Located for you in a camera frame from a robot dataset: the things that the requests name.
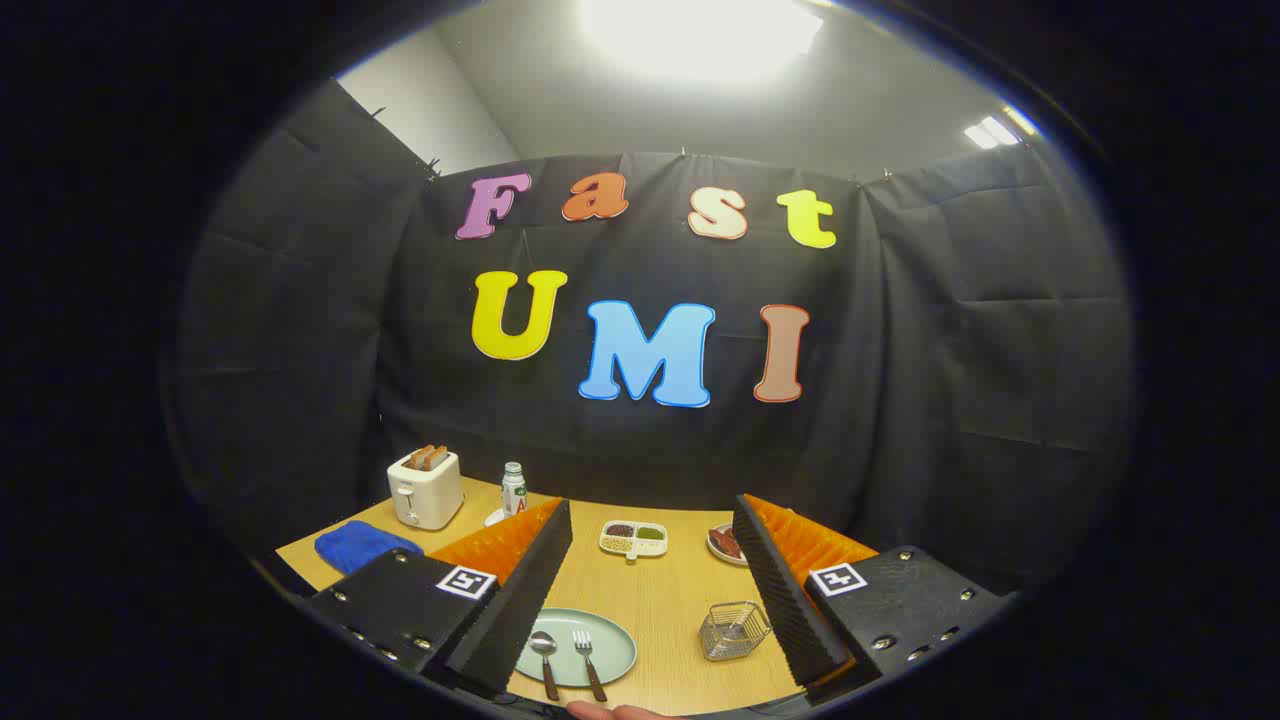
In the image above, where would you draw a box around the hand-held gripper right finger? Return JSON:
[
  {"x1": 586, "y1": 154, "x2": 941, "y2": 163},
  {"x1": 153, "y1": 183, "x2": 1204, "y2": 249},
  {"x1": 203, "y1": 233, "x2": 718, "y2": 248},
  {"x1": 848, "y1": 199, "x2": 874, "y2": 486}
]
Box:
[{"x1": 733, "y1": 493, "x2": 1013, "y2": 687}]

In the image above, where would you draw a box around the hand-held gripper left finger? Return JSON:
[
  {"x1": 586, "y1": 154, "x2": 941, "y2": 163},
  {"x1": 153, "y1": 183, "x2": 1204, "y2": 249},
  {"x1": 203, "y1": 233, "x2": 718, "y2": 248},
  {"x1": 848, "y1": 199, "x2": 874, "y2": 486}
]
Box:
[{"x1": 310, "y1": 498, "x2": 574, "y2": 696}]

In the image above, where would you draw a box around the spoon with wooden handle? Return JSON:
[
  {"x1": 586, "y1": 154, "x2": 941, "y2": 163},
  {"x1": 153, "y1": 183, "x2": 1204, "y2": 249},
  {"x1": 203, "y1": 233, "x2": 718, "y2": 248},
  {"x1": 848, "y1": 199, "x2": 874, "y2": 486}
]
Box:
[{"x1": 530, "y1": 631, "x2": 560, "y2": 702}]

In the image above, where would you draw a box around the fork with wooden handle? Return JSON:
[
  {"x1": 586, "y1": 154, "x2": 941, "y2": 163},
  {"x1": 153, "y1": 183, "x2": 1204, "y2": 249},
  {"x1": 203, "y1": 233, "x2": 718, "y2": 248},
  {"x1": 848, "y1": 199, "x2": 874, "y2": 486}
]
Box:
[{"x1": 572, "y1": 629, "x2": 608, "y2": 703}]

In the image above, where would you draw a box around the white plate with food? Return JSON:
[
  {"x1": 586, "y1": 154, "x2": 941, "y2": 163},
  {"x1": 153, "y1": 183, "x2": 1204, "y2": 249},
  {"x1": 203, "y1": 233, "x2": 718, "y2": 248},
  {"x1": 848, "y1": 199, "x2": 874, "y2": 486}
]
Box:
[{"x1": 706, "y1": 523, "x2": 749, "y2": 567}]

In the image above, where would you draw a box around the pale green plate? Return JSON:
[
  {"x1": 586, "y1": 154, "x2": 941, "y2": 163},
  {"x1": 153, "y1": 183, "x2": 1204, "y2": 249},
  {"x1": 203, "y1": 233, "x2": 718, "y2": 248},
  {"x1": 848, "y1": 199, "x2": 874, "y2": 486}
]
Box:
[{"x1": 515, "y1": 608, "x2": 638, "y2": 689}]

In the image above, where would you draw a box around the white divided dish with beans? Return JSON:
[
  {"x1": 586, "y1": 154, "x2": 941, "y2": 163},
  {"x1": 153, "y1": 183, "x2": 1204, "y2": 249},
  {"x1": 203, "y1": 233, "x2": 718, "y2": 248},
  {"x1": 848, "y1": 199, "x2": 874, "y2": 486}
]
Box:
[{"x1": 599, "y1": 520, "x2": 669, "y2": 563}]

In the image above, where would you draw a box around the white toaster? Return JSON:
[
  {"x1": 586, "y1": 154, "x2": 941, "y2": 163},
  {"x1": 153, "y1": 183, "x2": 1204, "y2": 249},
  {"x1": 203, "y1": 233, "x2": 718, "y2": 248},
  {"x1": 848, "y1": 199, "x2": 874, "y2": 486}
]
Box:
[{"x1": 387, "y1": 450, "x2": 465, "y2": 531}]

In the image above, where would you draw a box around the blue folded cloth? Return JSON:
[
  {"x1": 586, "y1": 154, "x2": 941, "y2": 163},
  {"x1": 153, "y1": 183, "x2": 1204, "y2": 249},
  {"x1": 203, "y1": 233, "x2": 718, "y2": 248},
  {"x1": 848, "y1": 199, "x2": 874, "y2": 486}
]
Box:
[{"x1": 314, "y1": 520, "x2": 425, "y2": 576}]

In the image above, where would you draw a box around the black backdrop cloth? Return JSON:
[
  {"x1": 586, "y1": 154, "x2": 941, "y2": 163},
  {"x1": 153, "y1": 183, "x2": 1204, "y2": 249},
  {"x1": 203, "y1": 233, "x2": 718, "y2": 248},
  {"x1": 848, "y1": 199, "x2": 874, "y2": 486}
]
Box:
[{"x1": 175, "y1": 80, "x2": 1136, "y2": 591}]

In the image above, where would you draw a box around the small ceiling light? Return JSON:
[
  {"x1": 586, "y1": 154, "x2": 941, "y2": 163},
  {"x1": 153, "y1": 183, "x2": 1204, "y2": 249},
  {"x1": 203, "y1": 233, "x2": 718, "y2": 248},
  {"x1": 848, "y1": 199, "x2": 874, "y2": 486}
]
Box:
[{"x1": 963, "y1": 115, "x2": 1022, "y2": 151}]

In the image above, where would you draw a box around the large ceiling light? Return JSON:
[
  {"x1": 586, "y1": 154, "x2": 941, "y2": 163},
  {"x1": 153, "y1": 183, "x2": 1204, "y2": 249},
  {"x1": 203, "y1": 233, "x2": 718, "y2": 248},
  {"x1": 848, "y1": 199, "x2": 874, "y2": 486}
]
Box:
[{"x1": 578, "y1": 0, "x2": 827, "y2": 83}]

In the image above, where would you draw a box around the metal wire basket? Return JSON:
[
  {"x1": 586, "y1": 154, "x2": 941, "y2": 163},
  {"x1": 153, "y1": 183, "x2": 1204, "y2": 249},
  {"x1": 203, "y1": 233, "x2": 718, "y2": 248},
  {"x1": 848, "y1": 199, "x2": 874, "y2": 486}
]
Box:
[{"x1": 698, "y1": 601, "x2": 772, "y2": 663}]

